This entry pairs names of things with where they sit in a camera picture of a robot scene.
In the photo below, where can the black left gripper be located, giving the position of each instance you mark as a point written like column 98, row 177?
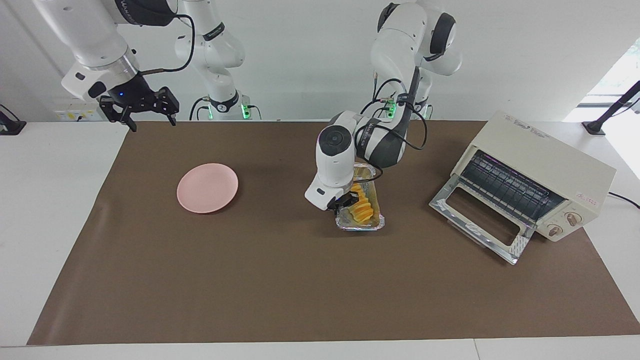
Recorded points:
column 334, row 203

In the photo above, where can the brown table mat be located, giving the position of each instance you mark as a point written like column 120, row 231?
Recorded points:
column 250, row 280

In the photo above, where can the orange spiral bread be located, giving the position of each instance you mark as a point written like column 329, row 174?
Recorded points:
column 364, row 210

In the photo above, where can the white toaster oven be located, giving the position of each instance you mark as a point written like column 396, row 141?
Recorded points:
column 540, row 155

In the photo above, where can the black clamp mount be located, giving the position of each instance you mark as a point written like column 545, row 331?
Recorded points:
column 10, row 126

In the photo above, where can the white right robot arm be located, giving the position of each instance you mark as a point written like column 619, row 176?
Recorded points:
column 95, row 40

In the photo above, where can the beige oven knob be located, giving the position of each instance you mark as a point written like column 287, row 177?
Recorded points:
column 554, row 230
column 572, row 218

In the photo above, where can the black camera stand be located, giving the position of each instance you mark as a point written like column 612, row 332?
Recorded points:
column 595, row 127

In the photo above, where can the glass oven door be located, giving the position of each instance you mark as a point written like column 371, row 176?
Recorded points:
column 480, row 220

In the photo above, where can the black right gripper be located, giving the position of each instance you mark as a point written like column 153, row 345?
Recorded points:
column 145, row 100

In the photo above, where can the aluminium foil tray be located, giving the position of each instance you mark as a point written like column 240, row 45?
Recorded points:
column 360, row 226

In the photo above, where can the pink round plate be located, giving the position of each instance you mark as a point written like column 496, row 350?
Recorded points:
column 207, row 189

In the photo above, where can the white power socket strip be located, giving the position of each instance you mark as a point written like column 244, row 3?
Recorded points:
column 75, row 115

